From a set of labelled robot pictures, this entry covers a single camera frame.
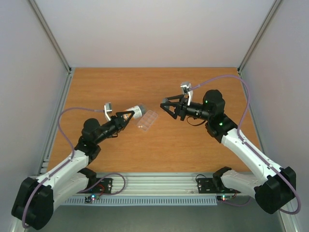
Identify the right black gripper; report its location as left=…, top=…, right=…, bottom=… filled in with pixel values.
left=160, top=94, right=212, bottom=120

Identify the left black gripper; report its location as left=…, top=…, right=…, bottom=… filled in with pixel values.
left=95, top=110, right=134, bottom=144

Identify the orange pill bottle grey cap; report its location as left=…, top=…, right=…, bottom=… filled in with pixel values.
left=123, top=104, right=147, bottom=120

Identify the clear plastic pill organizer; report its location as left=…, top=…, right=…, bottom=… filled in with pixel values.
left=134, top=110, right=158, bottom=132

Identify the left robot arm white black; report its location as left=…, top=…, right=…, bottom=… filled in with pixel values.
left=11, top=111, right=135, bottom=230

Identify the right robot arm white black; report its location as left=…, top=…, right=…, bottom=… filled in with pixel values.
left=160, top=89, right=296, bottom=214

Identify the left small circuit board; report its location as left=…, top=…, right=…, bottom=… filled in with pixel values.
left=84, top=194, right=100, bottom=203

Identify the small circuit board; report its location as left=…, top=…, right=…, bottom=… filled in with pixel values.
left=217, top=194, right=236, bottom=202
left=84, top=194, right=100, bottom=203

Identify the right small circuit board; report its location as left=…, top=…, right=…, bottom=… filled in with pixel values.
left=217, top=194, right=236, bottom=202

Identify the aluminium front frame rail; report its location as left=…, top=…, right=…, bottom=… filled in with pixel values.
left=22, top=172, right=288, bottom=195

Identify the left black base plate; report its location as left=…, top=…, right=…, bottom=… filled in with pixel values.
left=89, top=178, right=113, bottom=194

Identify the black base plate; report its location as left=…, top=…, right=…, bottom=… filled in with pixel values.
left=196, top=176, right=239, bottom=194
left=89, top=178, right=113, bottom=194

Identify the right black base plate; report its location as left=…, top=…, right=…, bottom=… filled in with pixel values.
left=196, top=176, right=239, bottom=194

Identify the grey slotted cable duct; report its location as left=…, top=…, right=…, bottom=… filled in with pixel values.
left=62, top=196, right=217, bottom=206

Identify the left aluminium corner post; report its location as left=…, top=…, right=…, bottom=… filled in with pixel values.
left=28, top=0, right=72, bottom=73

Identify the aluminium corner post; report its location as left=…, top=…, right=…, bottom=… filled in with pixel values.
left=28, top=0, right=72, bottom=73
left=237, top=0, right=283, bottom=75

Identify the right aluminium corner post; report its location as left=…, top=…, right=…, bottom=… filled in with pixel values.
left=237, top=0, right=283, bottom=75

